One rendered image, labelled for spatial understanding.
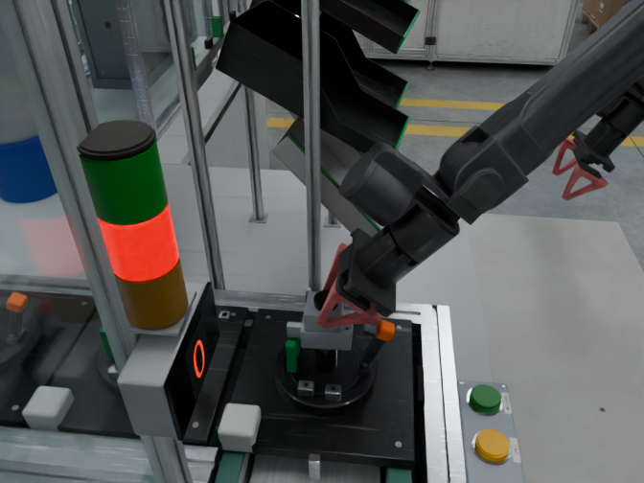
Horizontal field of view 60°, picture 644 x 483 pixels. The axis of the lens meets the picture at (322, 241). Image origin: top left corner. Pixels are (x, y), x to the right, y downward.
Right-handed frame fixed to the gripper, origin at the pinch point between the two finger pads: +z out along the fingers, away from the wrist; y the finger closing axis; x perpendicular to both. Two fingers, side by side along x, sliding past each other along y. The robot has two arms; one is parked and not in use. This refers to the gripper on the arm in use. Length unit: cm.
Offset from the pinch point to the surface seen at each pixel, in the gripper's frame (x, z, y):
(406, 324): 16.7, 3.4, -10.9
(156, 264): -22.3, -11.8, 19.9
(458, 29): 101, 32, -399
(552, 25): 151, -14, -398
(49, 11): -35.6, -23.0, 18.4
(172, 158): -23, 51, -78
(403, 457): 16.0, 3.2, 11.6
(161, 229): -23.5, -14.1, 19.0
